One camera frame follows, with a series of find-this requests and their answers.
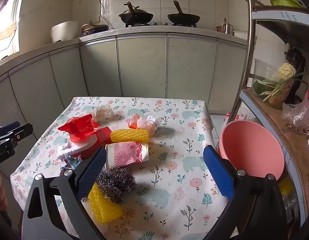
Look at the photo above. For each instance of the black blender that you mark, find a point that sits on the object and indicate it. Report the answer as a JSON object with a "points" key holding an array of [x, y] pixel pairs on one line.
{"points": [[295, 57]]}

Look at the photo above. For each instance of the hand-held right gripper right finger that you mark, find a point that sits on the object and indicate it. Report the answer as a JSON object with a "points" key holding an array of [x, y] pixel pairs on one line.
{"points": [[218, 172]]}

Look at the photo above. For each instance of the clear plastic bag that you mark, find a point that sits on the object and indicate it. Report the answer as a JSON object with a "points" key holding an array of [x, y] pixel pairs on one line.
{"points": [[297, 116]]}

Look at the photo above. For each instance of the yellow foam mesh sleeve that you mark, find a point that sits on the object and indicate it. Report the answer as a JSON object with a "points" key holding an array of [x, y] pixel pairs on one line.
{"points": [[104, 207], [129, 135]]}

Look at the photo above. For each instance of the clear tub of vegetables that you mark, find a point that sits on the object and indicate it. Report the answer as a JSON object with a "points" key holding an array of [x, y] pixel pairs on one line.
{"points": [[277, 88]]}

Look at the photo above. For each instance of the pink patterned packet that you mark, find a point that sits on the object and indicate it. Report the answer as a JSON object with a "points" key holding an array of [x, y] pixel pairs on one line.
{"points": [[124, 156]]}

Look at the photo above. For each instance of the cauliflower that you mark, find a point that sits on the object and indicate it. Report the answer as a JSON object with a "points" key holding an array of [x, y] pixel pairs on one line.
{"points": [[285, 71]]}

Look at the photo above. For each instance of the steel wool scourer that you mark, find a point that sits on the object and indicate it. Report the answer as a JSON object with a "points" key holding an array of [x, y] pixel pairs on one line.
{"points": [[117, 183]]}

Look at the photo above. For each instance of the metal shelf rack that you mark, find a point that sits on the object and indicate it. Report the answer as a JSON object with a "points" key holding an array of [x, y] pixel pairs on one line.
{"points": [[250, 30]]}

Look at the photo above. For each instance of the grey kitchen cabinets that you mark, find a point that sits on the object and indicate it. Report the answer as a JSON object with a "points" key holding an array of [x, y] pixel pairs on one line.
{"points": [[144, 65]]}

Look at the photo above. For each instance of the green plastic colander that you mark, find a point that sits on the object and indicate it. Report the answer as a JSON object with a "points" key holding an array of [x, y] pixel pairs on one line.
{"points": [[285, 1]]}

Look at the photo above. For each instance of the clear plastic container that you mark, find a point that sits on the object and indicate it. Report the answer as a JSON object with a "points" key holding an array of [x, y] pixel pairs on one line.
{"points": [[262, 70]]}

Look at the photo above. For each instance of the white tissue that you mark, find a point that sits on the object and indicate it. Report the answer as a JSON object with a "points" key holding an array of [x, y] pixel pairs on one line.
{"points": [[102, 113]]}

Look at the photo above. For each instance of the white rice cooker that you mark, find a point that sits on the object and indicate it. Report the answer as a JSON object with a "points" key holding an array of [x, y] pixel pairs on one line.
{"points": [[64, 31]]}

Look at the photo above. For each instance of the cardboard shelf liner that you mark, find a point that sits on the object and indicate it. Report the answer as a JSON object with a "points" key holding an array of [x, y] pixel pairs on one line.
{"points": [[277, 127]]}

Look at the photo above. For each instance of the small copper pot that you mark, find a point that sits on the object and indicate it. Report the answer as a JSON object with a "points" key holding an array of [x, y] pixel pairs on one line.
{"points": [[219, 29]]}

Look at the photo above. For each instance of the orange white plastic wrapper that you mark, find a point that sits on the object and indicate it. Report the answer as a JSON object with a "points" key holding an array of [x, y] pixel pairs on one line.
{"points": [[149, 125]]}

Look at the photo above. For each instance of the silver glitter scouring cloth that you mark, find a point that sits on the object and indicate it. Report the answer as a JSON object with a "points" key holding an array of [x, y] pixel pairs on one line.
{"points": [[69, 150]]}

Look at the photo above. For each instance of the window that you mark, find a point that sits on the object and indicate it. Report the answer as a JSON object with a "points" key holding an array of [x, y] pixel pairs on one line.
{"points": [[7, 17]]}

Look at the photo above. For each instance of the white bag red print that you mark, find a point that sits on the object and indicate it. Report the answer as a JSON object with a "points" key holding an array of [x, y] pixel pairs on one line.
{"points": [[240, 116]]}

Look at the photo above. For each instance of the metal kettle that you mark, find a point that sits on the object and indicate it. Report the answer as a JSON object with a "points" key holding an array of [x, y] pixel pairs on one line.
{"points": [[227, 28]]}

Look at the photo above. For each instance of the dark pot with lid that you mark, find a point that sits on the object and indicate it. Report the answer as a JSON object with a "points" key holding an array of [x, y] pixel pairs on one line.
{"points": [[94, 28]]}

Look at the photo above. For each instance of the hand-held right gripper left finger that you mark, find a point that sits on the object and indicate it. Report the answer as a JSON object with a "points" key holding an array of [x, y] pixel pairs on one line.
{"points": [[92, 172]]}

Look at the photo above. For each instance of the green vegetable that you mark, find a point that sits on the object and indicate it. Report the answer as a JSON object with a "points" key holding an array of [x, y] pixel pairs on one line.
{"points": [[258, 88]]}

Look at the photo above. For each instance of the open black wok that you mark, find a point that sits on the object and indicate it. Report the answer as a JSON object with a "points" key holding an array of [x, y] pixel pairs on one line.
{"points": [[183, 18]]}

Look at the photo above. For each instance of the pink plastic bowl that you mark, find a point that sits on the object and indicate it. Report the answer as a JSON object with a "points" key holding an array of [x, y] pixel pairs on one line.
{"points": [[252, 150]]}

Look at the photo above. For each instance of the gas stove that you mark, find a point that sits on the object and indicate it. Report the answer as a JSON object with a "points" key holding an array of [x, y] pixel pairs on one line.
{"points": [[159, 24]]}

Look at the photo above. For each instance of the floral bear print tablecloth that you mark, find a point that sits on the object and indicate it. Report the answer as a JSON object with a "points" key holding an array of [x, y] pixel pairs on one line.
{"points": [[174, 130]]}

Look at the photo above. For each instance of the black wok with lid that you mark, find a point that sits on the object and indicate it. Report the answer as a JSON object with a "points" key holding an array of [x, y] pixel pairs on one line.
{"points": [[135, 17]]}

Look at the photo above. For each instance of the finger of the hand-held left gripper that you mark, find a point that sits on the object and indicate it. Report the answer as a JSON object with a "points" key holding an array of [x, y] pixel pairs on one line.
{"points": [[23, 131], [9, 126]]}

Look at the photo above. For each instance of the blue pink paper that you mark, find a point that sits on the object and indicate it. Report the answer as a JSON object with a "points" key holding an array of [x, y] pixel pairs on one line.
{"points": [[70, 162]]}

